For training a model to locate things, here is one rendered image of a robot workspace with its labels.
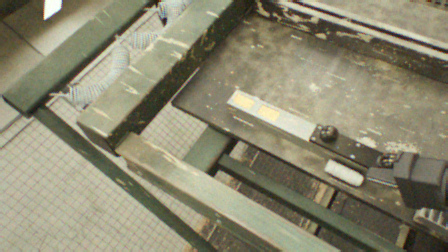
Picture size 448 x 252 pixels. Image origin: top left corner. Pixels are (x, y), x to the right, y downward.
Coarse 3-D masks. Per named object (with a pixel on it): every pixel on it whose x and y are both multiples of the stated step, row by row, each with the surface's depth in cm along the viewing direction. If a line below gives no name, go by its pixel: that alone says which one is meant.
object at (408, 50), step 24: (264, 0) 101; (288, 0) 100; (312, 0) 99; (288, 24) 102; (312, 24) 98; (336, 24) 93; (360, 24) 93; (384, 24) 92; (360, 48) 95; (384, 48) 91; (408, 48) 87; (432, 48) 88; (432, 72) 88
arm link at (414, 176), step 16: (400, 160) 55; (416, 160) 55; (432, 160) 54; (400, 176) 54; (416, 176) 53; (432, 176) 52; (400, 192) 57; (416, 192) 55; (432, 192) 53; (416, 208) 58; (432, 208) 56
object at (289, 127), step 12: (252, 96) 85; (228, 108) 86; (240, 108) 83; (252, 108) 83; (276, 108) 83; (252, 120) 84; (264, 120) 81; (276, 120) 81; (288, 120) 80; (300, 120) 80; (276, 132) 82; (288, 132) 79; (300, 132) 79; (312, 132) 78; (300, 144) 80; (312, 144) 77; (324, 156) 78; (336, 156) 75; (360, 168) 74; (396, 192) 73
